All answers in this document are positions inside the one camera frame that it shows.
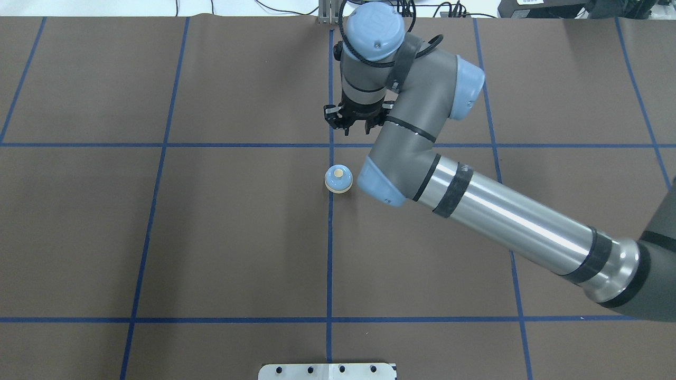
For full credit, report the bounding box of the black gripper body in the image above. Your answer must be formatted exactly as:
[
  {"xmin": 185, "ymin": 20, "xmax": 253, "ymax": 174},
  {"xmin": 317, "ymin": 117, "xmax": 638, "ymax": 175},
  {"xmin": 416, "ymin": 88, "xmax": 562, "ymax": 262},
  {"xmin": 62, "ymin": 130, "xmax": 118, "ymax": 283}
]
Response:
[{"xmin": 338, "ymin": 94, "xmax": 386, "ymax": 131}]

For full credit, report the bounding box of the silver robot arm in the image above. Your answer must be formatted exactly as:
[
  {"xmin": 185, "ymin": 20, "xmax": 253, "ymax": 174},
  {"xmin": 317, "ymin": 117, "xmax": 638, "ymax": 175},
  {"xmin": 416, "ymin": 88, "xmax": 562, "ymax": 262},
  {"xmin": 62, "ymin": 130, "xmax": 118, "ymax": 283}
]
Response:
[{"xmin": 331, "ymin": 2, "xmax": 675, "ymax": 322}]

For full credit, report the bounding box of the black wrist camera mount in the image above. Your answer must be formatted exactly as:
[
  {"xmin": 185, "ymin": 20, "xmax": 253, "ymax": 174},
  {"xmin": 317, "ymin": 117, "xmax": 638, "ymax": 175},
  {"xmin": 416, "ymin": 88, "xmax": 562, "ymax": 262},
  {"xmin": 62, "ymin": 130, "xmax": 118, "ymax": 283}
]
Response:
[{"xmin": 323, "ymin": 101, "xmax": 394, "ymax": 136}]

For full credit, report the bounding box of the blue call bell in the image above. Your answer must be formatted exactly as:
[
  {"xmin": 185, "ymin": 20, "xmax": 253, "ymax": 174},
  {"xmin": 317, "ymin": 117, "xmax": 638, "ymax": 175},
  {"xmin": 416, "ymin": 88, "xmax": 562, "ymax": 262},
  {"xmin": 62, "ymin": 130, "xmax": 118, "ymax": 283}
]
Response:
[{"xmin": 324, "ymin": 164, "xmax": 353, "ymax": 193}]

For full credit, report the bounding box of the aluminium frame post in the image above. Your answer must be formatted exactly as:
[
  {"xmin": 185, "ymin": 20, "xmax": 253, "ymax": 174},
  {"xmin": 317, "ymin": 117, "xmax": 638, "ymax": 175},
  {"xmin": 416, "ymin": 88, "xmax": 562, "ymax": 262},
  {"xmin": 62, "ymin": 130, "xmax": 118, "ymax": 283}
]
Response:
[{"xmin": 317, "ymin": 0, "xmax": 341, "ymax": 25}]

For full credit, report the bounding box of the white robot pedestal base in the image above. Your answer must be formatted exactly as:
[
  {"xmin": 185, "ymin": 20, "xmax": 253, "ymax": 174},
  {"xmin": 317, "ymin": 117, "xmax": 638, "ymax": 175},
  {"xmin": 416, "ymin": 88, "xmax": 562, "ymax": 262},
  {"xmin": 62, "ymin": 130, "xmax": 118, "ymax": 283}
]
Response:
[{"xmin": 258, "ymin": 363, "xmax": 398, "ymax": 379}]

